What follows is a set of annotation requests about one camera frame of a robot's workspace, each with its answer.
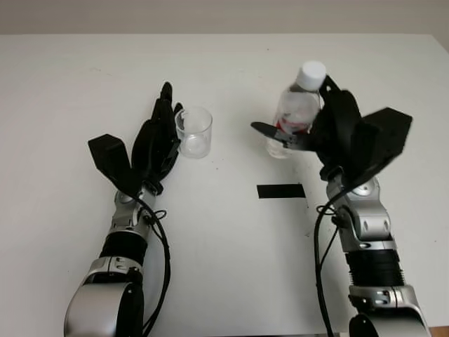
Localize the clear water bottle white cap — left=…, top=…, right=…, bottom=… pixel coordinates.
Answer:
left=265, top=60, right=327, bottom=161

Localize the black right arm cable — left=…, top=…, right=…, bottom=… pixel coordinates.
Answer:
left=314, top=175, right=355, bottom=337

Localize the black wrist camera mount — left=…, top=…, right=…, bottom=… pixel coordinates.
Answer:
left=87, top=133, right=141, bottom=194
left=345, top=107, right=414, bottom=185

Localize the clear plastic cup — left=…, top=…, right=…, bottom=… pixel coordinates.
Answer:
left=174, top=106, right=214, bottom=159

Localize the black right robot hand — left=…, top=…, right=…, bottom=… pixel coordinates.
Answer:
left=250, top=74, right=382, bottom=180

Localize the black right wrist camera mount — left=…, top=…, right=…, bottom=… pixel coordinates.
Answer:
left=345, top=107, right=414, bottom=185

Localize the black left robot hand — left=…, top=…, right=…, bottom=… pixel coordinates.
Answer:
left=131, top=81, right=185, bottom=196

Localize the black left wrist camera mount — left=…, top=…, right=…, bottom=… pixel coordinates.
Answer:
left=87, top=133, right=141, bottom=194

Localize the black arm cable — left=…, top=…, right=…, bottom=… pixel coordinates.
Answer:
left=314, top=175, right=355, bottom=337
left=140, top=196, right=173, bottom=337

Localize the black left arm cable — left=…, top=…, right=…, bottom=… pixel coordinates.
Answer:
left=140, top=196, right=173, bottom=337

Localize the black tape strip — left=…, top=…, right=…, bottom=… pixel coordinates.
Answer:
left=256, top=183, right=306, bottom=200

